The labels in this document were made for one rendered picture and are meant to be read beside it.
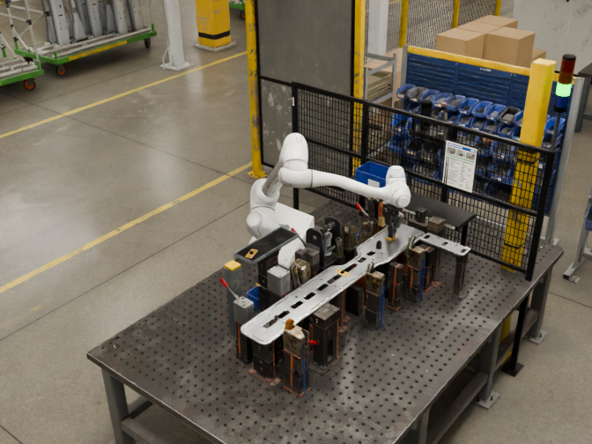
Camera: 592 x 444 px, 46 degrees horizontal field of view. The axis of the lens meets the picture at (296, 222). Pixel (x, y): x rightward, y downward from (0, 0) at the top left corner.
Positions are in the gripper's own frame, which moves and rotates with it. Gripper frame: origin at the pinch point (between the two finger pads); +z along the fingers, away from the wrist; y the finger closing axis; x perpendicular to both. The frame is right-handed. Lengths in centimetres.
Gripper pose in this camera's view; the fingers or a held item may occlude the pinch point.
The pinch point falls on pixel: (392, 232)
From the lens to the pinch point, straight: 413.2
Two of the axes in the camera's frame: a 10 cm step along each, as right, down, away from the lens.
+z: 0.1, 8.7, 4.9
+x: 6.6, -3.8, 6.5
